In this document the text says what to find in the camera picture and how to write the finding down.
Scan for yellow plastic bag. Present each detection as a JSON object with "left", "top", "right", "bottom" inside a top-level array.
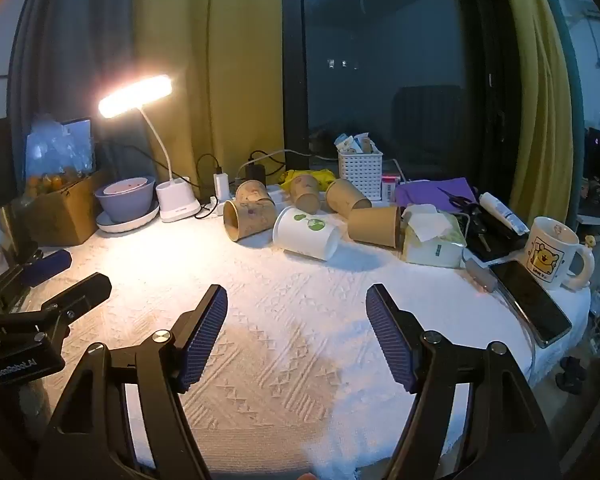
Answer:
[{"left": 280, "top": 168, "right": 337, "bottom": 192}]

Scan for white tube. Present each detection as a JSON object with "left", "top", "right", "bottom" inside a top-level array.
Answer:
[{"left": 478, "top": 191, "right": 530, "bottom": 235}]

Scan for pink bowl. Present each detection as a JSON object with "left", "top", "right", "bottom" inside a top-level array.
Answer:
[{"left": 103, "top": 178, "right": 149, "bottom": 196}]

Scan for yellow curtain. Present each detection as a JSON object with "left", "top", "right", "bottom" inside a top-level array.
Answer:
[
  {"left": 131, "top": 0, "right": 287, "bottom": 202},
  {"left": 494, "top": 0, "right": 579, "bottom": 222}
]

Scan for brown paper cup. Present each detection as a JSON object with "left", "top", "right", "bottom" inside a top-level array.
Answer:
[
  {"left": 223, "top": 195, "right": 277, "bottom": 242},
  {"left": 347, "top": 205, "right": 403, "bottom": 250},
  {"left": 289, "top": 175, "right": 322, "bottom": 214},
  {"left": 235, "top": 179, "right": 271, "bottom": 206},
  {"left": 325, "top": 178, "right": 373, "bottom": 220}
]

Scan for black smartphone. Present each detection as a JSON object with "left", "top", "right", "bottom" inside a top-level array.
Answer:
[{"left": 488, "top": 258, "right": 573, "bottom": 349}]

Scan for purple bowl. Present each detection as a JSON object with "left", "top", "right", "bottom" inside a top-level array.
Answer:
[{"left": 94, "top": 176, "right": 157, "bottom": 222}]

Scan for tissue pack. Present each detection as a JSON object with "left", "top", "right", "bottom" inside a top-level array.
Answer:
[{"left": 401, "top": 203, "right": 468, "bottom": 266}]

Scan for grey curtain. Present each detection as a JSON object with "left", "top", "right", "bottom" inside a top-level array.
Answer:
[{"left": 9, "top": 0, "right": 147, "bottom": 171}]

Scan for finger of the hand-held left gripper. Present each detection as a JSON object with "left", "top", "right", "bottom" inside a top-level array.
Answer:
[
  {"left": 0, "top": 272, "right": 113, "bottom": 343},
  {"left": 0, "top": 249, "right": 74, "bottom": 313}
]

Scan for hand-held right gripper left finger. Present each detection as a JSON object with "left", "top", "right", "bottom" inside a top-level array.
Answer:
[{"left": 32, "top": 284, "right": 229, "bottom": 480}]

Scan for grey adapter hub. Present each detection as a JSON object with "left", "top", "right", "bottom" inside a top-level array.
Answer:
[{"left": 462, "top": 257, "right": 499, "bottom": 294}]

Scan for black chair wheel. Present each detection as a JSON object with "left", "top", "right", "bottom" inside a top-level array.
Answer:
[{"left": 556, "top": 356, "right": 589, "bottom": 392}]

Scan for black scissors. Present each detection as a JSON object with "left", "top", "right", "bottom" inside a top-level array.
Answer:
[{"left": 436, "top": 187, "right": 481, "bottom": 212}]

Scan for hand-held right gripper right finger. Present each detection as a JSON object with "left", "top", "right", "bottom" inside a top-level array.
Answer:
[{"left": 365, "top": 283, "right": 564, "bottom": 480}]

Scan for red and white box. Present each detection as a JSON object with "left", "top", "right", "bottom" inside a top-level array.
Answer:
[{"left": 381, "top": 175, "right": 404, "bottom": 201}]

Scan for white slotted basket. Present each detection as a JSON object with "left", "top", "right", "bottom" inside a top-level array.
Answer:
[{"left": 337, "top": 149, "right": 384, "bottom": 197}]

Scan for white paper cup green print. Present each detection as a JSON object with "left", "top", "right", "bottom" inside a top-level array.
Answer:
[{"left": 272, "top": 206, "right": 341, "bottom": 262}]

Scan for black pouch with keys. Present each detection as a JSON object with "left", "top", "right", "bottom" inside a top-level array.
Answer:
[{"left": 464, "top": 209, "right": 527, "bottom": 262}]

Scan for white cartoon mug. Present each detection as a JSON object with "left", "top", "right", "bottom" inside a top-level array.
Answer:
[{"left": 523, "top": 216, "right": 595, "bottom": 291}]

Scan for cardboard box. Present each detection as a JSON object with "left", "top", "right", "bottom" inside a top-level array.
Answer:
[{"left": 20, "top": 170, "right": 112, "bottom": 247}]

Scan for white desk lamp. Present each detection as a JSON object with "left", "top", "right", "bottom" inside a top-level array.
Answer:
[{"left": 98, "top": 74, "right": 202, "bottom": 224}]

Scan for white textured tablecloth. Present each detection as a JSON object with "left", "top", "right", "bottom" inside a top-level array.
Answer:
[{"left": 10, "top": 185, "right": 594, "bottom": 480}]

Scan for black cable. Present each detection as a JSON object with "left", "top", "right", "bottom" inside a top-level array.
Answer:
[{"left": 194, "top": 153, "right": 222, "bottom": 197}]

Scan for purple cloth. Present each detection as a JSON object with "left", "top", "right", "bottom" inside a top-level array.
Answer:
[{"left": 394, "top": 177, "right": 482, "bottom": 212}]

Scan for black charger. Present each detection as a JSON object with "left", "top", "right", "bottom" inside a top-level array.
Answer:
[{"left": 243, "top": 162, "right": 267, "bottom": 187}]

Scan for white plate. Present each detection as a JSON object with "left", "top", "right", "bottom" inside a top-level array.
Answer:
[{"left": 96, "top": 201, "right": 160, "bottom": 234}]

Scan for white cable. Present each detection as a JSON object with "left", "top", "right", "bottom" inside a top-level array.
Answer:
[{"left": 236, "top": 148, "right": 342, "bottom": 173}]

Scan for bunch of small oranges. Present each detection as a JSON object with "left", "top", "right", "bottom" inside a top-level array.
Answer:
[{"left": 25, "top": 169, "right": 89, "bottom": 194}]

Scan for clear plastic bag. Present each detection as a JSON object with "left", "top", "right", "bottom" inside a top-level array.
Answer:
[{"left": 25, "top": 115, "right": 96, "bottom": 183}]

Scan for bunch of small packets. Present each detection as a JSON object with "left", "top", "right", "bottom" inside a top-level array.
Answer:
[{"left": 334, "top": 132, "right": 381, "bottom": 155}]

